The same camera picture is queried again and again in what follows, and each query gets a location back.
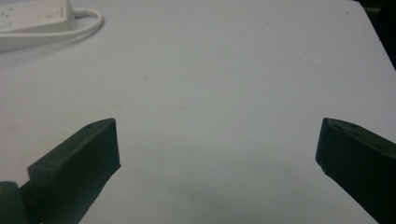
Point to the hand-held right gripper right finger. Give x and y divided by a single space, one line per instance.
358 158

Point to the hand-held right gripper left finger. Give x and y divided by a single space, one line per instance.
79 161

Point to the white power strip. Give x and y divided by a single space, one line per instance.
34 15

